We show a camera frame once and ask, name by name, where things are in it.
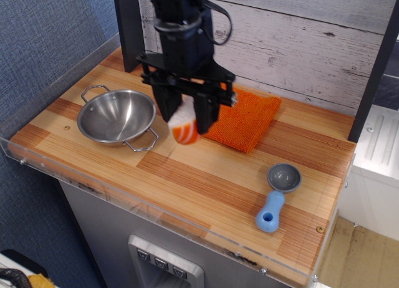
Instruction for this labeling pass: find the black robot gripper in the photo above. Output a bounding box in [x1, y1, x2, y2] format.
[137, 7, 237, 135]

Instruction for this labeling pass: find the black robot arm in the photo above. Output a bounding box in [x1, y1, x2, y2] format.
[137, 0, 237, 135]

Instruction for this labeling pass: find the blue grey toy spoon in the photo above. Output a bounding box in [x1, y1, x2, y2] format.
[256, 163, 302, 233]

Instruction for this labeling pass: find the orange knitted cloth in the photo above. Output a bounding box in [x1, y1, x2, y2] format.
[205, 89, 282, 153]

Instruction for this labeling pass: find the clear acrylic table guard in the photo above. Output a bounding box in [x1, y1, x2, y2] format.
[9, 42, 359, 287]

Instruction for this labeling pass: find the silver toy fridge cabinet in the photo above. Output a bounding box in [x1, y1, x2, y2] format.
[60, 182, 283, 287]

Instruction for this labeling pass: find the grey dispenser button panel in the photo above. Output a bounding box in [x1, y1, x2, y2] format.
[128, 234, 205, 287]

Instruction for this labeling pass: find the white ridged side counter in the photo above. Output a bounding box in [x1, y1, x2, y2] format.
[338, 105, 398, 240]

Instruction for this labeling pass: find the yellow object bottom left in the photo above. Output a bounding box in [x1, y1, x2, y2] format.
[28, 274, 56, 288]

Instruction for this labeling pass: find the stainless steel bowl with handles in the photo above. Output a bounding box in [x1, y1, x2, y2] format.
[77, 85, 159, 152]

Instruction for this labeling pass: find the dark vertical post left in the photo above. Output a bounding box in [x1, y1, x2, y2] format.
[114, 0, 145, 72]

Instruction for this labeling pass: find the dark vertical post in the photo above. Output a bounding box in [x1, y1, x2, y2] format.
[347, 0, 398, 143]
[114, 0, 145, 72]

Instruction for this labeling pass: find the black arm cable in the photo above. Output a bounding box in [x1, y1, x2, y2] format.
[202, 0, 233, 46]

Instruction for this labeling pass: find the dark vertical post right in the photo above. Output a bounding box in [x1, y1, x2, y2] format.
[347, 0, 398, 143]

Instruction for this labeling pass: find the black braided cable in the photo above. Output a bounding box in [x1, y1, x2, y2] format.
[0, 267, 32, 288]

